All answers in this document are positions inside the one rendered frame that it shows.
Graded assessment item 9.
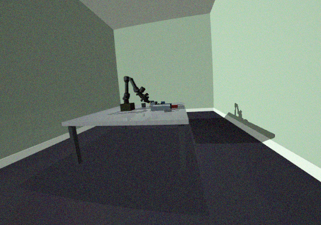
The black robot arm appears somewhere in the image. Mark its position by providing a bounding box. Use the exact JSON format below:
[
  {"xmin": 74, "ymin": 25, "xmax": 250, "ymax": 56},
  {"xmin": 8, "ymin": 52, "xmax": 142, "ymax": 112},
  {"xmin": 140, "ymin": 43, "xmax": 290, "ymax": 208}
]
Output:
[{"xmin": 123, "ymin": 76, "xmax": 148, "ymax": 104}]

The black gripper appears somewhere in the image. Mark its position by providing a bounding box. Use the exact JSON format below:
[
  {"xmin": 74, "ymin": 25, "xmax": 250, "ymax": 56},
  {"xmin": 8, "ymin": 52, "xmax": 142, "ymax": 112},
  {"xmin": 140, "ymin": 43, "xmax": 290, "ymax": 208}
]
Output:
[{"xmin": 140, "ymin": 94, "xmax": 150, "ymax": 103}]

